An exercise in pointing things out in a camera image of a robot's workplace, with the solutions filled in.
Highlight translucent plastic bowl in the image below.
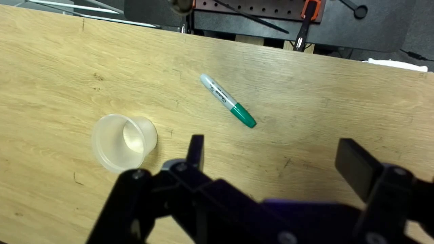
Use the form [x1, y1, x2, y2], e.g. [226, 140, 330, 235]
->
[91, 114, 158, 174]

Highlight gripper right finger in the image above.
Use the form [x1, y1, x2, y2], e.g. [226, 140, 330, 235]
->
[335, 138, 434, 244]

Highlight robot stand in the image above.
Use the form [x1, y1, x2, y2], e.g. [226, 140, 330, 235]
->
[124, 0, 417, 53]

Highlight orange black clamp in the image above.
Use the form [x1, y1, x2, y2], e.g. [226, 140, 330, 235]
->
[294, 0, 322, 52]

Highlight green capped grey marker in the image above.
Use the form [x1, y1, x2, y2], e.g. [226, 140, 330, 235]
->
[200, 74, 257, 129]

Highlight white flat object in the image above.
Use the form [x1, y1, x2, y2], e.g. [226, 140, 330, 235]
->
[362, 58, 429, 72]

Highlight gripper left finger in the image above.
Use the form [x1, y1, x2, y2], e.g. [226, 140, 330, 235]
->
[85, 134, 272, 244]

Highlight black cable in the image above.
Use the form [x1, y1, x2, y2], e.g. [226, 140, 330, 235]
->
[399, 48, 434, 62]

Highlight white metal rods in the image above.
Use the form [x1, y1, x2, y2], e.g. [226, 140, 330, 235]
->
[24, 0, 161, 29]

